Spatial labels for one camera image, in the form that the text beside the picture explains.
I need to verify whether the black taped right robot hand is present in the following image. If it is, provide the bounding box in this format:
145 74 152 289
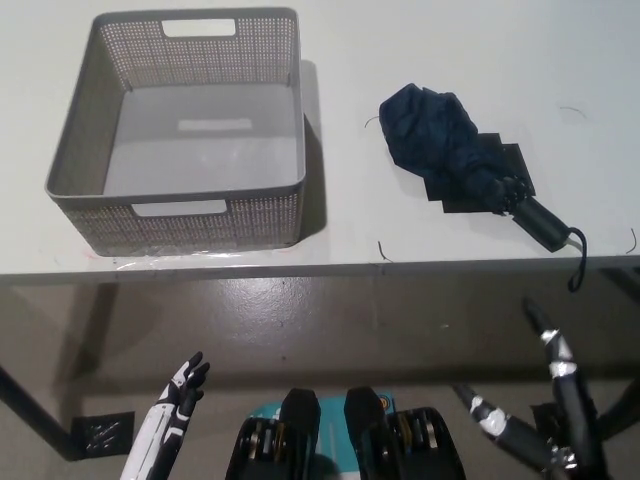
452 297 610 480

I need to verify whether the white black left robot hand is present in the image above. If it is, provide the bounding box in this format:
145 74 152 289
119 351 211 480

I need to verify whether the navy umbrella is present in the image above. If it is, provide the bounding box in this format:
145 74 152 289
378 83 589 292

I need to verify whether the dark metal table leg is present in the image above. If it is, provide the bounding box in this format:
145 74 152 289
594 382 640 442
0 364 70 460

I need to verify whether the black left robot body block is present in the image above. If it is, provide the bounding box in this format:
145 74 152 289
224 387 321 480

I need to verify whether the black robot body block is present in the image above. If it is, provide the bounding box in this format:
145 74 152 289
224 387 321 480
344 386 469 480

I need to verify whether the black right robot body block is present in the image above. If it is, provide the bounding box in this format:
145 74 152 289
344 386 469 480

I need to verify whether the clear tape strip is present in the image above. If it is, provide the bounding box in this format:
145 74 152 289
113 247 244 272

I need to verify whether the large black tape square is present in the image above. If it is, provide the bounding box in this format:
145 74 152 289
423 131 519 217

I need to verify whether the grey perforated plastic basket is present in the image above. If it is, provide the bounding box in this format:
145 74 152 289
44 6 307 257

